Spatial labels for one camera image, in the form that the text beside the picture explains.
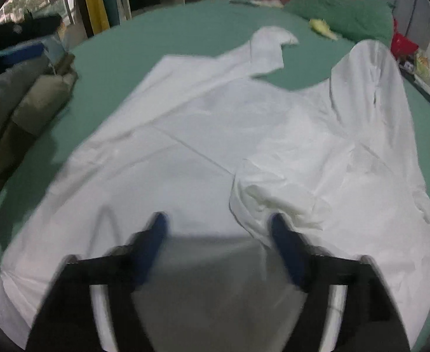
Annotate green pillow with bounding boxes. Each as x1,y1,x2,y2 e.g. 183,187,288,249
284,0,394,47

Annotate green bed sheet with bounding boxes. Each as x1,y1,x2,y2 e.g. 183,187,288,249
0,1,430,351

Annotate large white garment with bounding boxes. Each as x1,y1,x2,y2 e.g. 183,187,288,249
0,26,430,351

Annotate bedside clutter books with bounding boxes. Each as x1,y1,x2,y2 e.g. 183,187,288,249
398,48,430,103

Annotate yellow curtain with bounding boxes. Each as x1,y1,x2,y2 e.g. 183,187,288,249
85,0,110,35

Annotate small yellow cloth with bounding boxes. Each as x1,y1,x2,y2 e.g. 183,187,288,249
309,18,338,40

